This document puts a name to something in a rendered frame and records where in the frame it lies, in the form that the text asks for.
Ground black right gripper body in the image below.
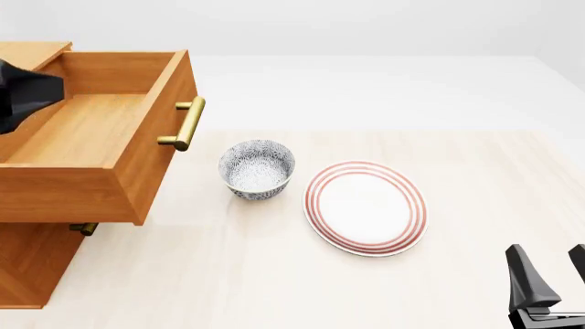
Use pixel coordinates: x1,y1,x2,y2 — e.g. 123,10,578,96
506,302,585,329

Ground brass drawer handle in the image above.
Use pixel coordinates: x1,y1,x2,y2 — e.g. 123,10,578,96
156,96,207,153
69,222,100,238

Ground white plate with red rings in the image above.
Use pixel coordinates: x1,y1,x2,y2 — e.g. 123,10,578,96
302,159,430,258

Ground wooden cabinet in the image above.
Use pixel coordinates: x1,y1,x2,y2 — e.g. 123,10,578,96
0,41,89,310

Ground wooden cabinet drawer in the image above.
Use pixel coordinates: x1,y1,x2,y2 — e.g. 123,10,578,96
0,49,200,228

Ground blue patterned bowl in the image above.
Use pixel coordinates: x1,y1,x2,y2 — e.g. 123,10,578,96
217,138,297,202

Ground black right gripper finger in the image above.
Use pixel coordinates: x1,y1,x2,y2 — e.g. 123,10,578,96
505,243,563,310
568,243,585,284

